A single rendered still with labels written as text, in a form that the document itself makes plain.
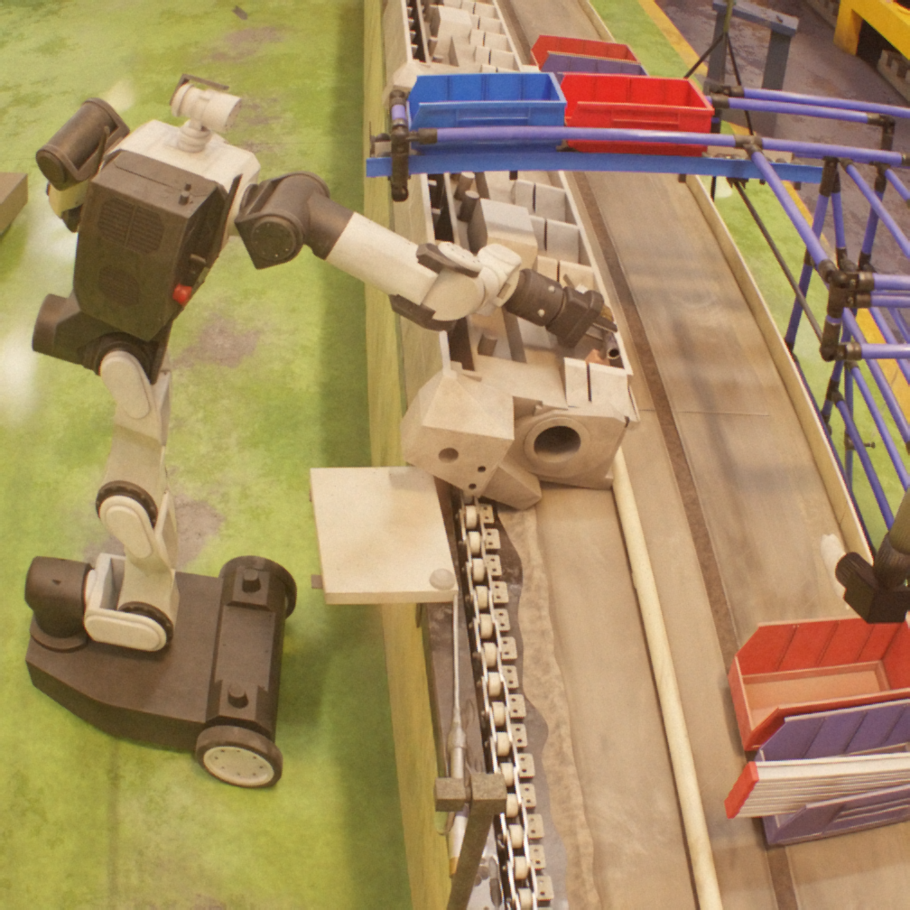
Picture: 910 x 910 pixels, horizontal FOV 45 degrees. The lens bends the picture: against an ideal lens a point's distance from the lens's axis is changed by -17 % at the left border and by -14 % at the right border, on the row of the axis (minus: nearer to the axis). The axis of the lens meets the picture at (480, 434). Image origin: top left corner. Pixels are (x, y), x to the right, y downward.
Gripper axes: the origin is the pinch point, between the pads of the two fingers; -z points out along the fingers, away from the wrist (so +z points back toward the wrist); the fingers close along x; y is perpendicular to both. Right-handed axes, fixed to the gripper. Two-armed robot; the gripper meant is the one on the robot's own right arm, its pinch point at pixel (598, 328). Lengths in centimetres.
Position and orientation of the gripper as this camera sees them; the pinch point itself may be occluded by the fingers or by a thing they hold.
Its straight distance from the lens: 234.4
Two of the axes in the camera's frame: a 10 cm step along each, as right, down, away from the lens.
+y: 1.0, 6.4, -7.6
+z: -8.5, -3.5, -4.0
